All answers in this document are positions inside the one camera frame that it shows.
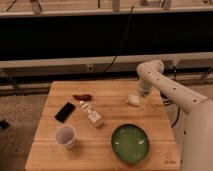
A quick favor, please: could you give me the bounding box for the white sponge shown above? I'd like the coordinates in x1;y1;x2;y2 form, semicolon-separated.
127;95;139;106

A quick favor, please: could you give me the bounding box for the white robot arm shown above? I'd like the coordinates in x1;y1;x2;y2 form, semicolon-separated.
137;60;213;171

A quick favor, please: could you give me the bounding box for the green bowl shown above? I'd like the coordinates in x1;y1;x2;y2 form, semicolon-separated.
111;124;150;165

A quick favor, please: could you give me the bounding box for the white bottle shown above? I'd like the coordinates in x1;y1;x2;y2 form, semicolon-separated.
79;101;103;127

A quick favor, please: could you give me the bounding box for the red chili pepper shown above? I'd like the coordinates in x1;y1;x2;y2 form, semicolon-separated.
73;94;92;101

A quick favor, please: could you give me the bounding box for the black rectangular block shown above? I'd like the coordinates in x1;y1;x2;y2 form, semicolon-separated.
55;102;75;122

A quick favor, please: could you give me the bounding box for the black object on floor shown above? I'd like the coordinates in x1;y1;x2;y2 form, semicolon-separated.
0;119;9;129

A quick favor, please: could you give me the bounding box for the black floor cable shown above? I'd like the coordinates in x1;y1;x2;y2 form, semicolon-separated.
160;66;181;129

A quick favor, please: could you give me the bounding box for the black hanging cable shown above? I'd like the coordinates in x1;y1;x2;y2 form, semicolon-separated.
101;5;136;74

